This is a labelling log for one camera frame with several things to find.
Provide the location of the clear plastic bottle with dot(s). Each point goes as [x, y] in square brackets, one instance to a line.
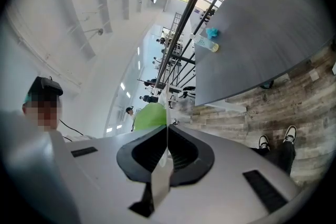
[206, 43]

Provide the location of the black head camera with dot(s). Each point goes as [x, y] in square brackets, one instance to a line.
[50, 86]

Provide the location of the white table leg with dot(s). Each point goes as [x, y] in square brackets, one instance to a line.
[232, 106]

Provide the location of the blue crumpled cloth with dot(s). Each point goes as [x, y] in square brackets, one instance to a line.
[212, 32]

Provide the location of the green cabbage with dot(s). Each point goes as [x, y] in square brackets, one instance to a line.
[151, 118]

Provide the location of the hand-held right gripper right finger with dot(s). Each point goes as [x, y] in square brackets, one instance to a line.
[223, 178]

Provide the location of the person's head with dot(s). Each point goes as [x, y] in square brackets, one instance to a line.
[44, 112]

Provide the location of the dark grey table top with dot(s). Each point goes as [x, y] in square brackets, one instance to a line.
[262, 34]

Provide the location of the black white sneaker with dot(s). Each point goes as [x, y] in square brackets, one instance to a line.
[290, 133]
[263, 142]

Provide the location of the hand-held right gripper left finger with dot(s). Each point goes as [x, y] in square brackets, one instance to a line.
[105, 178]

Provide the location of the person's black trousers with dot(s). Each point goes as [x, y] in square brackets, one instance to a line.
[284, 157]

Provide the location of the blue green round object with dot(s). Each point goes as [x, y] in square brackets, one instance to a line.
[267, 84]

